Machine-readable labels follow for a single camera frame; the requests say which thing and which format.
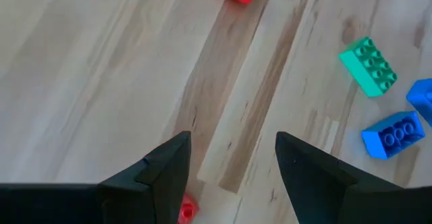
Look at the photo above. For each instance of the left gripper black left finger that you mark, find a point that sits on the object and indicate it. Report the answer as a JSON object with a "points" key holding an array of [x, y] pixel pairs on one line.
{"points": [[158, 190]]}

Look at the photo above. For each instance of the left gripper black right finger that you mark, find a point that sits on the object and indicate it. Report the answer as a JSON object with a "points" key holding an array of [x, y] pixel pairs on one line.
{"points": [[317, 183]]}

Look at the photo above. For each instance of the blue toy brick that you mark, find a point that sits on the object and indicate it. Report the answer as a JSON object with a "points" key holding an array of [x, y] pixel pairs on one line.
{"points": [[422, 99], [391, 136]]}

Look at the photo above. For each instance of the green toy brick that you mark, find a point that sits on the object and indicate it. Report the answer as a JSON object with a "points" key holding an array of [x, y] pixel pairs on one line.
{"points": [[368, 69]]}

